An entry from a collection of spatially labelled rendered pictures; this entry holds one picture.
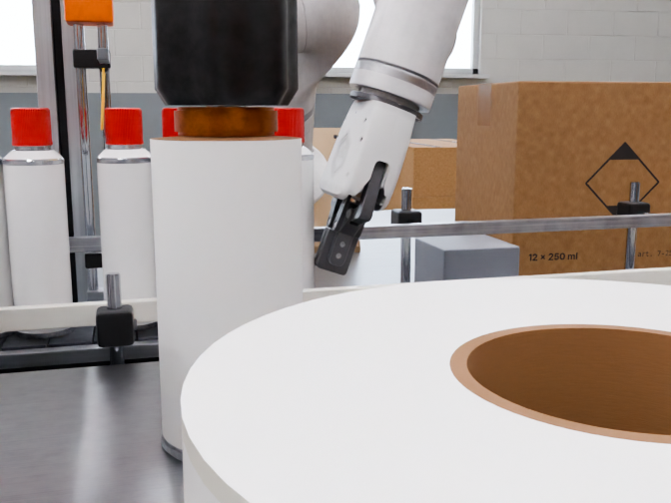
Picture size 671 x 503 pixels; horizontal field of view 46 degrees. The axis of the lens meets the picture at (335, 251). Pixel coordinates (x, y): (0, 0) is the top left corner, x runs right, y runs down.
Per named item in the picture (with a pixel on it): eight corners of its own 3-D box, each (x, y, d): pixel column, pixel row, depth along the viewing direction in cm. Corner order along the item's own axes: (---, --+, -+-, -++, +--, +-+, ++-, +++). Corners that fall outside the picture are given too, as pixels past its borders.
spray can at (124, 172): (97, 331, 73) (84, 107, 69) (115, 316, 78) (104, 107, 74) (152, 332, 72) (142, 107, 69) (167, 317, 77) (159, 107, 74)
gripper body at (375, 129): (341, 83, 81) (306, 186, 82) (371, 79, 71) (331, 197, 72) (405, 108, 83) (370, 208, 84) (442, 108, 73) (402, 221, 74)
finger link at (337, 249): (336, 202, 77) (314, 265, 78) (344, 206, 74) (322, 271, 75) (365, 212, 78) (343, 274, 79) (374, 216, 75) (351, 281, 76)
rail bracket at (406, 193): (409, 342, 86) (411, 194, 83) (387, 324, 93) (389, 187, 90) (436, 340, 87) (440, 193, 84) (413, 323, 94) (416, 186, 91)
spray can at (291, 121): (266, 322, 76) (263, 107, 72) (261, 308, 81) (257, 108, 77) (319, 319, 77) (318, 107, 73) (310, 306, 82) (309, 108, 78)
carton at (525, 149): (509, 283, 106) (518, 80, 102) (452, 251, 130) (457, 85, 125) (709, 274, 112) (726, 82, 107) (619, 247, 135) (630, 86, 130)
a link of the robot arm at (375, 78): (345, 62, 80) (335, 90, 80) (371, 56, 72) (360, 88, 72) (417, 91, 82) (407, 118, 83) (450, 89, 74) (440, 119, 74)
